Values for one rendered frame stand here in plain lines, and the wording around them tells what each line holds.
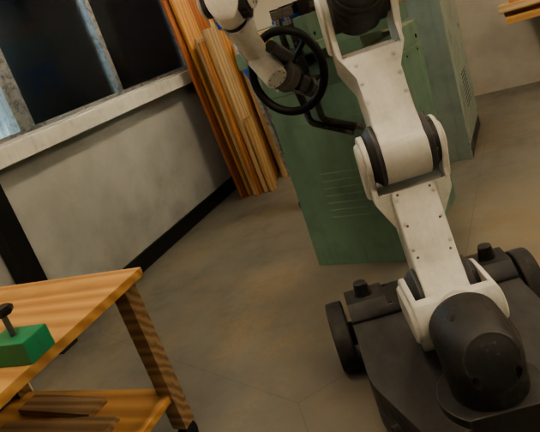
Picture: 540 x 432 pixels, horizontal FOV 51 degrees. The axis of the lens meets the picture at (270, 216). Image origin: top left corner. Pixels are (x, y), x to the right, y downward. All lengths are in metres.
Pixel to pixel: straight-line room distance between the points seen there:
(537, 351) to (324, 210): 1.12
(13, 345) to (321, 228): 1.39
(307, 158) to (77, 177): 1.16
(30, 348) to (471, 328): 0.83
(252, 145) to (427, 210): 2.32
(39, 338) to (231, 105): 2.52
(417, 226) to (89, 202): 1.85
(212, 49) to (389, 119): 2.30
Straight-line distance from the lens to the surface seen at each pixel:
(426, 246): 1.35
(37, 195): 2.65
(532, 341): 1.41
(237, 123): 3.55
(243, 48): 1.50
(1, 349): 1.24
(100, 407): 1.68
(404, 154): 1.30
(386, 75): 1.35
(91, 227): 2.83
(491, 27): 4.48
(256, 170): 3.59
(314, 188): 2.22
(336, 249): 2.31
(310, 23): 1.96
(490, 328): 1.13
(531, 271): 1.66
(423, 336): 1.28
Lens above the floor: 0.98
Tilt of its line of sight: 18 degrees down
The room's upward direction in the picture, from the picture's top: 19 degrees counter-clockwise
